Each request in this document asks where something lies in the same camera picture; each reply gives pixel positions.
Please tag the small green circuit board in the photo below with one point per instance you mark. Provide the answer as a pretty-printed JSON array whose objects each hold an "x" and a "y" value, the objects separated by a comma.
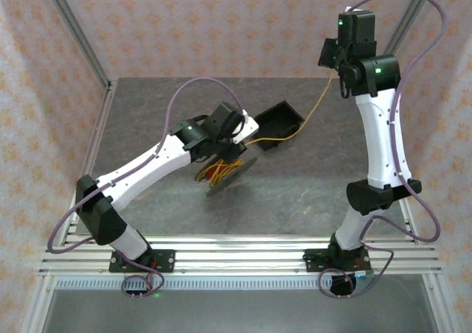
[{"x": 365, "y": 273}]

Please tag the wide grooved aluminium rail base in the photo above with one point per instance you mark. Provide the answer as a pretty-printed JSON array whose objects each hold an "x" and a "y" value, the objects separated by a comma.
[{"x": 239, "y": 253}]

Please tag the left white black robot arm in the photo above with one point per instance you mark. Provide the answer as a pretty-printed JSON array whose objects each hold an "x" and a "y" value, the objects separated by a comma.
[{"x": 147, "y": 163}]

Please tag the aluminium lower frame rail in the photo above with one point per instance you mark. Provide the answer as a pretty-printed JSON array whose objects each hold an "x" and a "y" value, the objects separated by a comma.
[
  {"x": 444, "y": 311},
  {"x": 37, "y": 311}
]

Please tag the aluminium frame rail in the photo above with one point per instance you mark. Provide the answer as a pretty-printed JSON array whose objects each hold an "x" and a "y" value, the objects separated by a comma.
[
  {"x": 411, "y": 230},
  {"x": 96, "y": 134},
  {"x": 444, "y": 311},
  {"x": 37, "y": 311}
]

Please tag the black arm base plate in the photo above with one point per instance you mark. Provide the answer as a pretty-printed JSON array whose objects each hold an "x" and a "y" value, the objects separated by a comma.
[
  {"x": 315, "y": 261},
  {"x": 166, "y": 261}
]

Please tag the grey metal sheet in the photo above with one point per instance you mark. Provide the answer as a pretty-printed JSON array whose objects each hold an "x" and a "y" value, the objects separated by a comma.
[{"x": 239, "y": 311}]

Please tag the aluminium frame post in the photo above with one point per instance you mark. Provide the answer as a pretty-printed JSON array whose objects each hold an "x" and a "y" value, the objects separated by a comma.
[
  {"x": 405, "y": 20},
  {"x": 75, "y": 29}
]

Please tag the black plastic bin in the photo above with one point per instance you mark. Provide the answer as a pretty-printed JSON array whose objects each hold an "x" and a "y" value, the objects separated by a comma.
[{"x": 276, "y": 123}]

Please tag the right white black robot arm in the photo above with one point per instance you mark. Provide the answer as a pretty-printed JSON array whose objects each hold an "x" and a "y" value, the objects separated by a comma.
[{"x": 380, "y": 137}]

